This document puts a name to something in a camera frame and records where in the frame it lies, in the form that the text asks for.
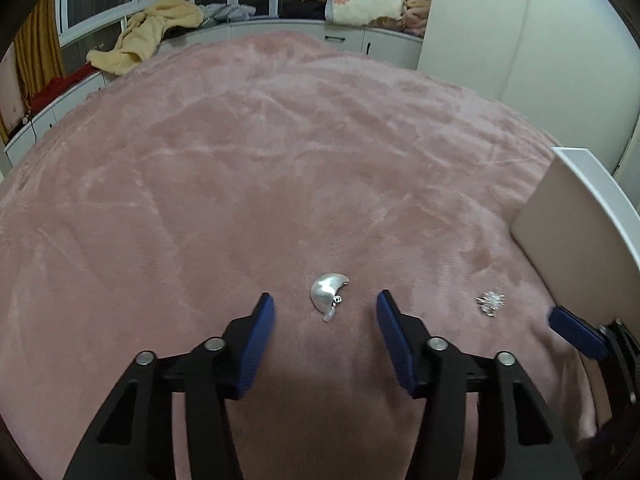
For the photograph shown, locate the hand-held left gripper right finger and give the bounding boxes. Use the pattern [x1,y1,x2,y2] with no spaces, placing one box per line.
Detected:
[376,289,583,480]

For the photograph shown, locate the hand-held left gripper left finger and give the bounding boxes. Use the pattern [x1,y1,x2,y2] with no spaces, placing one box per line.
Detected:
[62,292,276,480]

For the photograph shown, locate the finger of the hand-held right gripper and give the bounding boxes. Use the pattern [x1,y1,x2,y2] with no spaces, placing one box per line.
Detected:
[547,305,640,411]

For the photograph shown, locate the crescent pearl brooch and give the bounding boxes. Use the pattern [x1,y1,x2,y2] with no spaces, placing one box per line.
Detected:
[310,273,352,324]

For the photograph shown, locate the sparkly silver earring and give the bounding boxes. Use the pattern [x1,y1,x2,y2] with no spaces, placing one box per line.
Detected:
[475,288,505,318]

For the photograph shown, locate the white storage box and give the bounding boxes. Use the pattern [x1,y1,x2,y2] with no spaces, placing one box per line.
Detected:
[510,146,640,328]

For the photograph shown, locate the white window seat cabinets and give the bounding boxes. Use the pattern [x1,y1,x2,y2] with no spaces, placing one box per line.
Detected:
[5,19,426,168]

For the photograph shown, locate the red cloth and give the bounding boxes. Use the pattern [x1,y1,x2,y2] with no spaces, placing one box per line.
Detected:
[30,62,101,111]

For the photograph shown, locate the white wardrobe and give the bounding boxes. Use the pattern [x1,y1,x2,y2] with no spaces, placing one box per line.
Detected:
[417,0,533,101]

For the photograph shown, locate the yellow fleece blanket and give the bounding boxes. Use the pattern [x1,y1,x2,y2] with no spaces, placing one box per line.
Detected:
[86,0,205,77]

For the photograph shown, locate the grey crumpled cloth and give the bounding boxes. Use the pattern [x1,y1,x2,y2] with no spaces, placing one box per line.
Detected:
[200,2,257,23]

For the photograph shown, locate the brown folded blanket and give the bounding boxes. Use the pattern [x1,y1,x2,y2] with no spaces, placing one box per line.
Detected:
[402,0,432,38]

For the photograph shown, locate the white floral bolster pillow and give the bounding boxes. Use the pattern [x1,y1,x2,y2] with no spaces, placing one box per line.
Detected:
[325,0,407,27]

